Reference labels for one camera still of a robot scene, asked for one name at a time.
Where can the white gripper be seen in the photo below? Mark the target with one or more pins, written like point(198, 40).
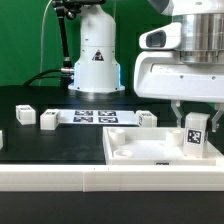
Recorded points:
point(160, 75)

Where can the white square tabletop part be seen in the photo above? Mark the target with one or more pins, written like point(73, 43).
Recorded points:
point(153, 146)

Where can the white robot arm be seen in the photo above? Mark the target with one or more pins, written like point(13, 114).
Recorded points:
point(182, 61)

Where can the white sheet with tags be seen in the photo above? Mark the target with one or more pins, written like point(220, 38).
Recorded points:
point(97, 117)

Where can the white obstacle fence front bar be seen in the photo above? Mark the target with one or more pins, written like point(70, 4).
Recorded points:
point(92, 178)

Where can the white block at left edge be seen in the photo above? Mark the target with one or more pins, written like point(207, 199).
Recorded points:
point(1, 139)

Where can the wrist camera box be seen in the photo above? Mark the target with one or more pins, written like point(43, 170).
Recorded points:
point(167, 38)

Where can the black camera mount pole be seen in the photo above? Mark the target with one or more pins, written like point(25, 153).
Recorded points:
point(69, 9)

